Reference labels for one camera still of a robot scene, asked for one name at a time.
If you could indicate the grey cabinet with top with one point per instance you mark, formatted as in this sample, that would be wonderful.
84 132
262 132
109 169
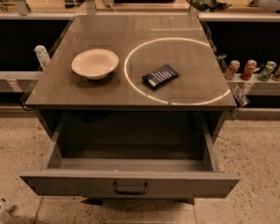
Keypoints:
143 44

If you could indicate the open grey top drawer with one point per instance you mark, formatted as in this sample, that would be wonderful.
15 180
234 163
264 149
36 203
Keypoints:
172 151

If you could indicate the left red soda can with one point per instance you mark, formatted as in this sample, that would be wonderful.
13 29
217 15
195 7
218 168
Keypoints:
232 69

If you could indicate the red soda can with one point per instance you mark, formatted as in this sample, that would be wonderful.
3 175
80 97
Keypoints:
250 67
232 69

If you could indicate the right red soda can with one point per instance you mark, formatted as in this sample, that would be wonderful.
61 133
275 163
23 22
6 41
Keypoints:
250 67

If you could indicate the green soda can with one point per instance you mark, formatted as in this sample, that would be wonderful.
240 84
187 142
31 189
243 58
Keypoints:
266 71

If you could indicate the dark blue snack packet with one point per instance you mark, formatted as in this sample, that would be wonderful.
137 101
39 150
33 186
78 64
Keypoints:
160 76

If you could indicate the white ceramic bowl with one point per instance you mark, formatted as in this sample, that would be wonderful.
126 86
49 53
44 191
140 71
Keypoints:
95 64

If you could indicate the black drawer handle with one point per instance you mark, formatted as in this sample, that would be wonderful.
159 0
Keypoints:
129 189

